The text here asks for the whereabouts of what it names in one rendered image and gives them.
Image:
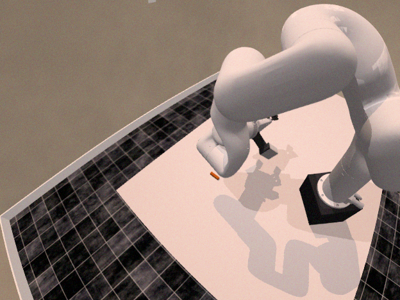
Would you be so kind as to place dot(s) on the orange rod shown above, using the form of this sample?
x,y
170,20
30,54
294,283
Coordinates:
x,y
214,175

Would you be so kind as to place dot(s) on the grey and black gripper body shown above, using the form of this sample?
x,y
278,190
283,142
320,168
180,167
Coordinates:
x,y
263,123

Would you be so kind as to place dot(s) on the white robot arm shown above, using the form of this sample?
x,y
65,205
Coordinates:
x,y
326,49

